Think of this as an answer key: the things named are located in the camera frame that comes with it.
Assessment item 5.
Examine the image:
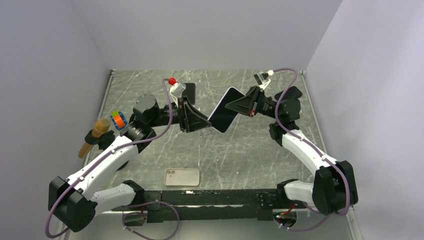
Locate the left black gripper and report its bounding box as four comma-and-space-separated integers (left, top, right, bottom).
148, 96, 212, 133

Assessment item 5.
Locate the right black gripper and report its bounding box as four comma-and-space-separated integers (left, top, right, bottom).
224, 86, 282, 121

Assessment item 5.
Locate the black phone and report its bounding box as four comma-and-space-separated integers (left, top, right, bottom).
182, 82, 196, 106
282, 86, 303, 100

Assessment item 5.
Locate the white phone case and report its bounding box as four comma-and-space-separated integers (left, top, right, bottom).
164, 168, 200, 187

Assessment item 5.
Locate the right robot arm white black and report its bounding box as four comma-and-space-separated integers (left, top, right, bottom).
225, 86, 359, 215

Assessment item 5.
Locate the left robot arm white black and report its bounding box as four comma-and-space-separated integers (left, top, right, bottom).
48, 93, 212, 232

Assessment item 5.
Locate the orange blue toy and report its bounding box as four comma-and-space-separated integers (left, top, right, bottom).
110, 111, 128, 130

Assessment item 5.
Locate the wooden mallet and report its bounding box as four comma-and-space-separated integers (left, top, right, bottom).
77, 118, 111, 159

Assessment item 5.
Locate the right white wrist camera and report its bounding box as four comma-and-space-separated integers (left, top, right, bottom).
253, 69, 275, 90

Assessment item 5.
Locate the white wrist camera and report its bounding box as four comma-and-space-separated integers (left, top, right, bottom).
253, 69, 275, 90
168, 77, 187, 105

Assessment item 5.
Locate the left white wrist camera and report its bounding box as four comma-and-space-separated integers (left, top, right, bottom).
168, 77, 187, 105

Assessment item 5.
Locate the black base frame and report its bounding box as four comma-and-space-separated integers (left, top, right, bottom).
114, 188, 297, 223

